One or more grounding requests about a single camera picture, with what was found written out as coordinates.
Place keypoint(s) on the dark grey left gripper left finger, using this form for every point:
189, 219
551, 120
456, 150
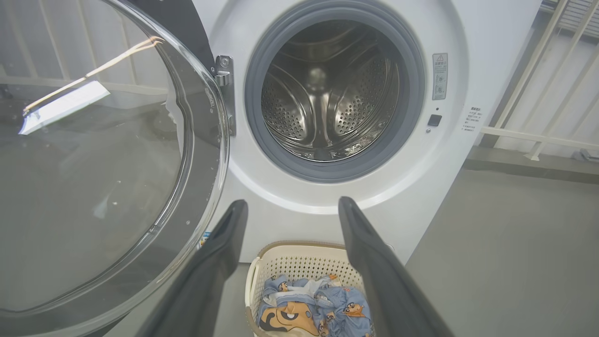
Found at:
206, 290

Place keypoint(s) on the blue energy label sticker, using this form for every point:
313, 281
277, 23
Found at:
204, 239

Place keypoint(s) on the white metal railing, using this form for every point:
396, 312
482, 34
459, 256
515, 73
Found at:
538, 138

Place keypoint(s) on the glass washing machine door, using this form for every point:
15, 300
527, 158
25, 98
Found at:
93, 187

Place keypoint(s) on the black door lock socket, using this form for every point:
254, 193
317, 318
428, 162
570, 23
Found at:
434, 120

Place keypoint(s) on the blue garment small cartoon prints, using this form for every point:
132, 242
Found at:
346, 309

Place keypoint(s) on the perforated steel washer drum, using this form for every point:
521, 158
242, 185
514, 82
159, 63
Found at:
327, 107

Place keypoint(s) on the white front-load washing machine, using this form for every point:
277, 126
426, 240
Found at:
486, 47

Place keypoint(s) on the cream perforated laundry basket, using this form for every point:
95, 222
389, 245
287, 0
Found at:
299, 262

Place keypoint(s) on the grey warning sticker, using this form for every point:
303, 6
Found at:
440, 77

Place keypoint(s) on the metal door hinge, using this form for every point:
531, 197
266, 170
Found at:
224, 70

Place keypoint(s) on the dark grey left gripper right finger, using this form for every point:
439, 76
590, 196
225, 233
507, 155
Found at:
388, 290

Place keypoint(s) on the blue garment large face print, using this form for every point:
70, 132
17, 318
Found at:
285, 318

